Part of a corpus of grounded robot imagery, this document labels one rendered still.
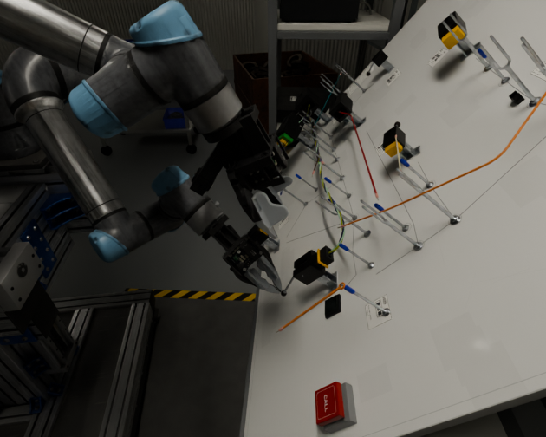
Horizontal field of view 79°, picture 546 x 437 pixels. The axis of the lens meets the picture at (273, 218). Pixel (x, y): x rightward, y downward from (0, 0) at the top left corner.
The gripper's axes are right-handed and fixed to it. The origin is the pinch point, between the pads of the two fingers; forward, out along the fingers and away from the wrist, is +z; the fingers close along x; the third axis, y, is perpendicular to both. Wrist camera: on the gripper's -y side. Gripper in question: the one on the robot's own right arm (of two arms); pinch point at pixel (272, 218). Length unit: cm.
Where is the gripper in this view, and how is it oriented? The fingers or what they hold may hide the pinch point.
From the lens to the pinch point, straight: 60.3
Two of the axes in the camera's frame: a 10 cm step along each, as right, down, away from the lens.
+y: 8.8, -2.7, -4.0
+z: 4.6, 6.8, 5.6
